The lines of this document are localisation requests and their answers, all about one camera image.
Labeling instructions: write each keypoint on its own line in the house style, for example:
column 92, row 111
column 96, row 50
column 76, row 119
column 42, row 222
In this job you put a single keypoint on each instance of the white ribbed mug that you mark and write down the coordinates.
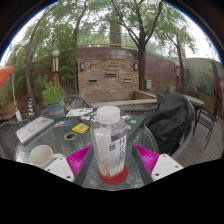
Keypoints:
column 41, row 156

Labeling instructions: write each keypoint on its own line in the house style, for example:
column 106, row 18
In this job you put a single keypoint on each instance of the flat round red coaster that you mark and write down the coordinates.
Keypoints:
column 115, row 180

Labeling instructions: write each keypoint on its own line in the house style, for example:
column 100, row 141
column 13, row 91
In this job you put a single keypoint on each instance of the blue yellow striped cone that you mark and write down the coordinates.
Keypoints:
column 31, row 107

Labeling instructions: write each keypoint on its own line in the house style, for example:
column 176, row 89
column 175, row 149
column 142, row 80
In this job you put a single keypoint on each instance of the tall tree with leaning trunk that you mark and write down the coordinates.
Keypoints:
column 30, row 76

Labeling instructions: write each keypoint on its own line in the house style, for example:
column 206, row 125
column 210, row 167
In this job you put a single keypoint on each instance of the wooden lamp post, globe light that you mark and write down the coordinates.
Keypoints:
column 177, row 75
column 56, row 68

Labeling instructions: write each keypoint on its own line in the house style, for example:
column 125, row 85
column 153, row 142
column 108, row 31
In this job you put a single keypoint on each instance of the black metal chair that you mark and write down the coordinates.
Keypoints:
column 206, row 123

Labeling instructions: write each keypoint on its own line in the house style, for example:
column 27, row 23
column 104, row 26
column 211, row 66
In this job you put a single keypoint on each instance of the black jacket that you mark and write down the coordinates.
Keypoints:
column 171, row 121

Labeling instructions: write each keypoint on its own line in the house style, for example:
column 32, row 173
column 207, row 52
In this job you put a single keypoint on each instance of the forked dark-trunk tree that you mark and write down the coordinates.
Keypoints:
column 142, row 66

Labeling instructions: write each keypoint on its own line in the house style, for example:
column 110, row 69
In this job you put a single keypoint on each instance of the yellow card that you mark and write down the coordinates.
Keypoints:
column 80, row 128

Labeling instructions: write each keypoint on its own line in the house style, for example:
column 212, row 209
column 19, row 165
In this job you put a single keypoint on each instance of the grey wall box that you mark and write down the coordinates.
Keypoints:
column 148, row 84

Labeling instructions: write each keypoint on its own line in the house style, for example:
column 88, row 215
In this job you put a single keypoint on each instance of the black wall lamp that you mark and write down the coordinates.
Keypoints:
column 135, row 66
column 82, row 66

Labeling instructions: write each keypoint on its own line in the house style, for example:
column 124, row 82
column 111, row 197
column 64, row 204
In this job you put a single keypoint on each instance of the blue sticker sheet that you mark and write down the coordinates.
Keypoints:
column 63, row 123

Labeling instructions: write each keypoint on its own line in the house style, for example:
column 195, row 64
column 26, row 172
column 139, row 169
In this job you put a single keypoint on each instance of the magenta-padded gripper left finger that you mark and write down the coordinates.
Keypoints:
column 78, row 160

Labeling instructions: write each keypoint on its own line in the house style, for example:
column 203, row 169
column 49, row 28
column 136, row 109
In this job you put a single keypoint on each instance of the white printed booklet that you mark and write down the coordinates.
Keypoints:
column 79, row 112

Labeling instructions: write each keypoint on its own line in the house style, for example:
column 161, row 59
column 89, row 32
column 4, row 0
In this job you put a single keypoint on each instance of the white umbrella base weight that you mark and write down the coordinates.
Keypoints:
column 18, row 116

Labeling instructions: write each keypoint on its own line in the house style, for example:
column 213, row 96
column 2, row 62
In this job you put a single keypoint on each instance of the grey laptop with stickers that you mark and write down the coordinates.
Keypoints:
column 33, row 129

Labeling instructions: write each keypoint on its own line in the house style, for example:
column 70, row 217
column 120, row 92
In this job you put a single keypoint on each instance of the clear plastic white-capped drink bottle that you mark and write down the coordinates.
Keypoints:
column 108, row 146

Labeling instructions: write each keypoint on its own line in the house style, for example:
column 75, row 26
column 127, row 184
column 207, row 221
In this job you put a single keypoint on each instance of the black laptop with stickers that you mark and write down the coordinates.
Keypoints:
column 136, row 125

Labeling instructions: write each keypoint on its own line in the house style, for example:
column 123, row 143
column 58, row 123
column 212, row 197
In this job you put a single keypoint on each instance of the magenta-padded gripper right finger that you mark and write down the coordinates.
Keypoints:
column 146, row 159

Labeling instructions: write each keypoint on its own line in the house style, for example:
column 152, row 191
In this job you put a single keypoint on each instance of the green plant in blue pot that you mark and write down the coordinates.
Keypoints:
column 54, row 98

